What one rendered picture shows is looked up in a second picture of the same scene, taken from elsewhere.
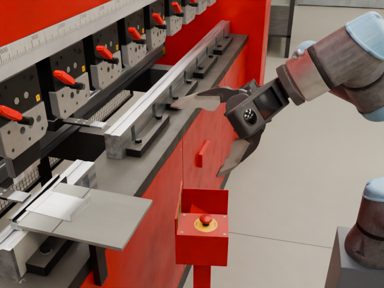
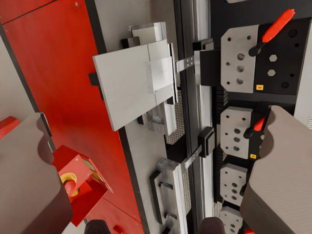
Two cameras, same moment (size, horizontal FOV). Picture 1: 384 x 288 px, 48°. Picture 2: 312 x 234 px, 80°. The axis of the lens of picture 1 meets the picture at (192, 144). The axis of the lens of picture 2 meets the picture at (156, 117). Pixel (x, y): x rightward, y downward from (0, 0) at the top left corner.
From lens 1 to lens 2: 0.66 m
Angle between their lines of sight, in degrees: 35
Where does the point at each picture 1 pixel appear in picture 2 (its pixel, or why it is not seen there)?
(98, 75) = (236, 170)
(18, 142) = (232, 47)
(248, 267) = not seen: hidden behind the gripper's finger
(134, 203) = (123, 115)
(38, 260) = (134, 42)
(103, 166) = (159, 149)
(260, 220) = not seen: outside the picture
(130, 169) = (146, 163)
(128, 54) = (234, 214)
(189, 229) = (74, 166)
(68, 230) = (141, 53)
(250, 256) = not seen: hidden behind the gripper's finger
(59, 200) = (162, 78)
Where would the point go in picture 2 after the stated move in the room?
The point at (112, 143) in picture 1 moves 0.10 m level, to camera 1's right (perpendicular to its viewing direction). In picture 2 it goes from (170, 164) to (158, 183)
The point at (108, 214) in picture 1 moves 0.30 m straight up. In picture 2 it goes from (130, 88) to (262, 100)
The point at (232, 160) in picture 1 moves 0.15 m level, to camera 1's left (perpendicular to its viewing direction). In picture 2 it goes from (14, 148) to (180, 16)
